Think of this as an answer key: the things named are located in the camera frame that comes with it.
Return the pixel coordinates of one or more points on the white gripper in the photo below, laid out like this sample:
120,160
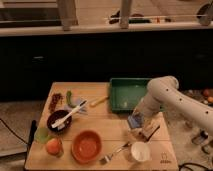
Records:
145,110

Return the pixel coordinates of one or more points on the blue sponge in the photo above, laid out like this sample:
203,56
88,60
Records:
135,121

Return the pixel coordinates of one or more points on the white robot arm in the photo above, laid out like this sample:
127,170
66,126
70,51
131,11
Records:
165,90

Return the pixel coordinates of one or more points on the wooden block toy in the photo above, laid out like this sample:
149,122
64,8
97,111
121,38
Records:
149,130

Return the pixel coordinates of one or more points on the green plastic tray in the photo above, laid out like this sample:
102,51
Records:
125,93

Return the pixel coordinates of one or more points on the white cup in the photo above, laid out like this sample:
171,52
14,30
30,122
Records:
140,151

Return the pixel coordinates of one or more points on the white spatula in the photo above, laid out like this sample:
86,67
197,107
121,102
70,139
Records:
60,121

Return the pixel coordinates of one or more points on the blue cloth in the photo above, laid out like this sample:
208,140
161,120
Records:
78,107

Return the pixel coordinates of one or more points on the silver fork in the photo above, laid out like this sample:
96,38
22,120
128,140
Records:
107,158

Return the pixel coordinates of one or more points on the orange bowl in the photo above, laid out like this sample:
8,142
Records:
86,146

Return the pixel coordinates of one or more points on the green pepper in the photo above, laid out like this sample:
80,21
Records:
68,99

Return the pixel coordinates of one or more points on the brown red food pile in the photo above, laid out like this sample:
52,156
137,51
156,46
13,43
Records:
56,97

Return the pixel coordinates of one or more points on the orange fruit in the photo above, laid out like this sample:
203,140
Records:
53,146

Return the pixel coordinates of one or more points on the green cup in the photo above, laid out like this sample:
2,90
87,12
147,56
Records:
41,135

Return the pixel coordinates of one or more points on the yellow handled knife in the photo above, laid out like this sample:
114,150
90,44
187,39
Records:
98,101

